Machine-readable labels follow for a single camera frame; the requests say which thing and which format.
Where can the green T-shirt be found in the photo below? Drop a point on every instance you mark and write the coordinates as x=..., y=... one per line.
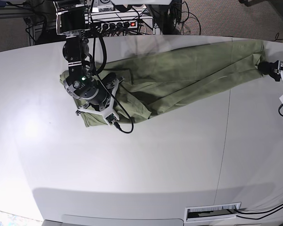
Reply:
x=155, y=84

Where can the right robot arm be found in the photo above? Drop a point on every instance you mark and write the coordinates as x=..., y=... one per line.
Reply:
x=73, y=20

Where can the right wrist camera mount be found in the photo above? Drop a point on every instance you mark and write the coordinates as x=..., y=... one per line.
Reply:
x=108, y=114

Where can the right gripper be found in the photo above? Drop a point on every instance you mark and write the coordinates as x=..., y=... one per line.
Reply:
x=96, y=95

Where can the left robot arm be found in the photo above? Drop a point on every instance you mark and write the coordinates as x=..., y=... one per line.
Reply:
x=271, y=69

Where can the table cable grommet slot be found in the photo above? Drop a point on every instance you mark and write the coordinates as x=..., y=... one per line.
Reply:
x=210, y=213

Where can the black power strip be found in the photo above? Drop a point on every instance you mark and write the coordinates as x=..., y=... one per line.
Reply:
x=117, y=28

